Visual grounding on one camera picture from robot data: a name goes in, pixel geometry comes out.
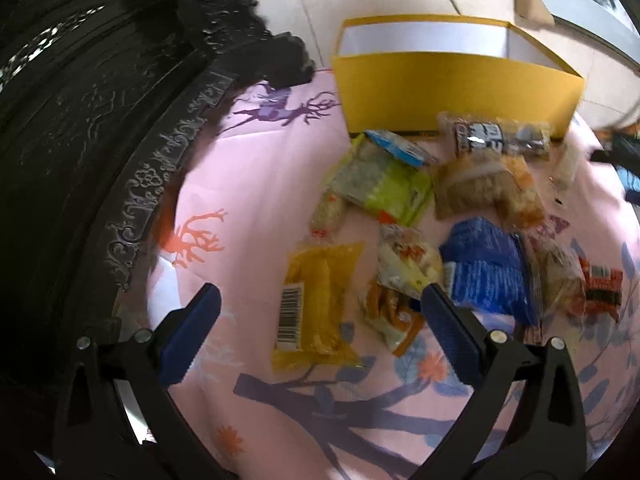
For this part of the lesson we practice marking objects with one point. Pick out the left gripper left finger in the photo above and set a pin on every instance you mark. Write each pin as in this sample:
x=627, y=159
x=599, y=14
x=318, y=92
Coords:
x=117, y=419

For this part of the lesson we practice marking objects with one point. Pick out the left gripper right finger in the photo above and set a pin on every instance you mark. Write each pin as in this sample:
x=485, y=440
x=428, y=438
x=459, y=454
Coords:
x=546, y=438

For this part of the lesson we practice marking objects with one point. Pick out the clear bag of snacks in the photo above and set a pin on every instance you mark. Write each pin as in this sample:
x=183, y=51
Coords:
x=563, y=284

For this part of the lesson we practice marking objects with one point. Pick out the red-black snack packet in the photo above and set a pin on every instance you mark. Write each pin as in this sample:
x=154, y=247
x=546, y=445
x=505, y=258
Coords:
x=603, y=289

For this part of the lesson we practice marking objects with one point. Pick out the blue snack bag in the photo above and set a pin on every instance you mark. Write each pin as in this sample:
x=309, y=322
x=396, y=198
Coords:
x=488, y=269

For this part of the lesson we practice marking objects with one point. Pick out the peanut snack packet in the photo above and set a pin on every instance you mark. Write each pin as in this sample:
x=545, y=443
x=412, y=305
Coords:
x=391, y=301

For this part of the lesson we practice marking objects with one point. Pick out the yellow barcode snack packet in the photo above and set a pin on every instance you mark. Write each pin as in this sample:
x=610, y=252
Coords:
x=312, y=307

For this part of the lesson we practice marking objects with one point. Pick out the brown kraft snack bag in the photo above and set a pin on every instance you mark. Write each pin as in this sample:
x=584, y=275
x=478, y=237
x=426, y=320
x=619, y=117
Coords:
x=486, y=179

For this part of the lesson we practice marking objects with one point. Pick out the yellow-green snack bag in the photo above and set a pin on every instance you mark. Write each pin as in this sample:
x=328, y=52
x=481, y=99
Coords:
x=377, y=182

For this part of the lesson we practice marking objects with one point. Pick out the pale bun packet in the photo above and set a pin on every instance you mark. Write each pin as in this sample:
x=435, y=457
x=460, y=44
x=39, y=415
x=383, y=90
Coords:
x=328, y=215

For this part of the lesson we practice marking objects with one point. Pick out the small blue-white packet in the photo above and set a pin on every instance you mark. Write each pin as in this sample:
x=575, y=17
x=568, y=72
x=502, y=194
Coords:
x=408, y=152

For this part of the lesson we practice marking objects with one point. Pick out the black-white label snack packet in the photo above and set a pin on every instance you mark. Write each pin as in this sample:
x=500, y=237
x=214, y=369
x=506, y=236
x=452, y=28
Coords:
x=474, y=133

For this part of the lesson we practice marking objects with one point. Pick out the dark carved wooden furniture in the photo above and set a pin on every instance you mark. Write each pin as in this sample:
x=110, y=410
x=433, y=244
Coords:
x=101, y=104

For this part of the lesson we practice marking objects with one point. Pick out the yellow cardboard box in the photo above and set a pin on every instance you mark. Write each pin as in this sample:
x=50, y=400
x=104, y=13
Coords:
x=399, y=72

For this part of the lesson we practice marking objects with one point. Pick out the cardboard frame corner protector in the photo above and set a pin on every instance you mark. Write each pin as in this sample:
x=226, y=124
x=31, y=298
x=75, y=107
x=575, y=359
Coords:
x=534, y=13

